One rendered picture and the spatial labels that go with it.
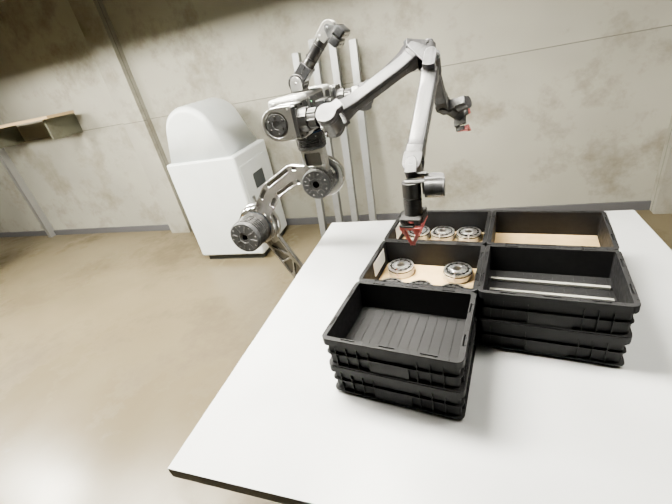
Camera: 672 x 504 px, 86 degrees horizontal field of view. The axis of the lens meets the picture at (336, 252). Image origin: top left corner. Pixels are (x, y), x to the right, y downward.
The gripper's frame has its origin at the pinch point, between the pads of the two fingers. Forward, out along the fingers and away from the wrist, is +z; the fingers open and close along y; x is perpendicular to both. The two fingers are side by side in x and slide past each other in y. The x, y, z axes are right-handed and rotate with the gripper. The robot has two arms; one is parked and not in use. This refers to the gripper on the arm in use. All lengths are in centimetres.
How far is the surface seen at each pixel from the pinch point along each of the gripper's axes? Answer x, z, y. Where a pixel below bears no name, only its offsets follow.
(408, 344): -2.5, 23.5, -24.6
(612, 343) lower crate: -56, 27, -6
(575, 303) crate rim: -45.6, 13.7, -7.4
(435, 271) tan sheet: -2.3, 23.5, 16.5
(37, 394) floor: 255, 110, -49
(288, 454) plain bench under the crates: 23, 37, -61
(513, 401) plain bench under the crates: -32, 36, -26
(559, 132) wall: -56, 32, 251
